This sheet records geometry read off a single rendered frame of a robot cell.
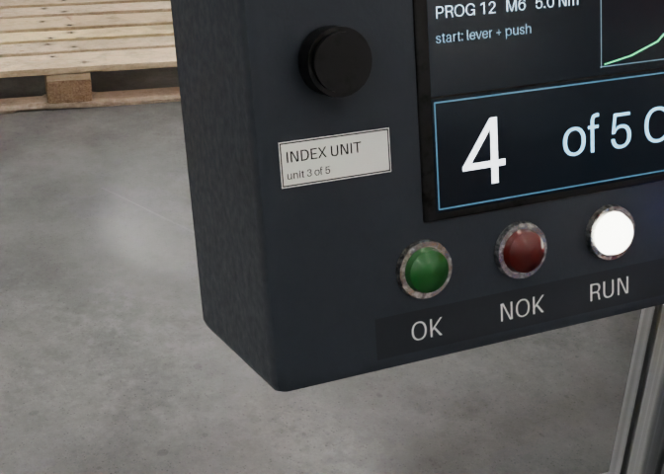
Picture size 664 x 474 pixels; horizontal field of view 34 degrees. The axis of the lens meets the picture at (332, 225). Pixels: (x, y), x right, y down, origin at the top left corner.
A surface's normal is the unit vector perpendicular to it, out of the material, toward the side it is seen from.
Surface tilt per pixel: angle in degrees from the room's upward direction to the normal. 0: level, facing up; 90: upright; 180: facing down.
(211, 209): 90
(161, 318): 0
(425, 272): 74
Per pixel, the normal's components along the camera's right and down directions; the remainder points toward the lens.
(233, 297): -0.91, 0.16
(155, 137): 0.04, -0.88
